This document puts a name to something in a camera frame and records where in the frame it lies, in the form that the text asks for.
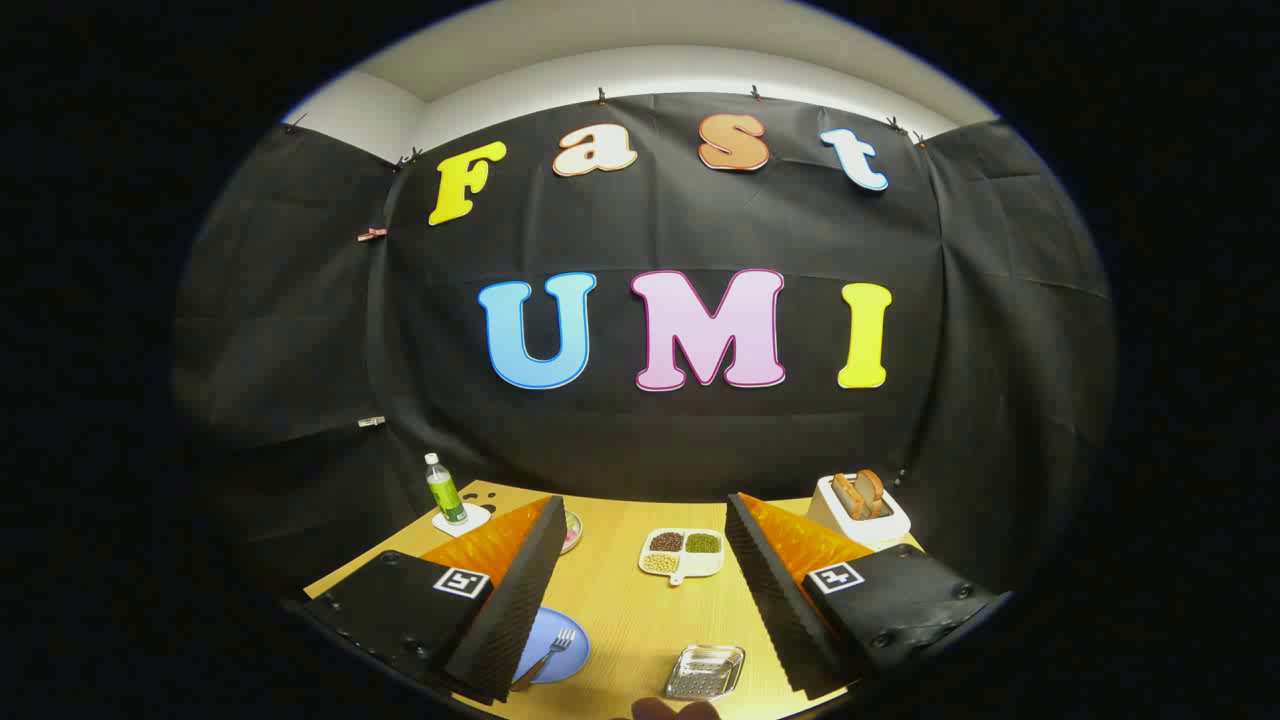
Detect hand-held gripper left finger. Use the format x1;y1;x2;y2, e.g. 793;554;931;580
303;495;568;704

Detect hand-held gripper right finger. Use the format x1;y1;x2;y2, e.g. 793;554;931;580
725;491;1013;701

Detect wooden handled metal fork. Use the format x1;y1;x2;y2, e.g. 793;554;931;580
512;627;578;691

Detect blue round plate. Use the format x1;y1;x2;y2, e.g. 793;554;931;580
512;606;591;686

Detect white square coaster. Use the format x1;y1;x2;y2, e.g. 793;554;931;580
432;503;492;538

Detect white divided bean dish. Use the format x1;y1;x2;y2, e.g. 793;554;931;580
638;528;725;586

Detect white toaster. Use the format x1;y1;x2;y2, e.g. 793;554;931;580
806;474;912;551

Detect green label plastic bottle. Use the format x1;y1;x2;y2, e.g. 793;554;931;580
424;453;469;526

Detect metal wire rack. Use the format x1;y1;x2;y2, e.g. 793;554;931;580
664;644;747;701

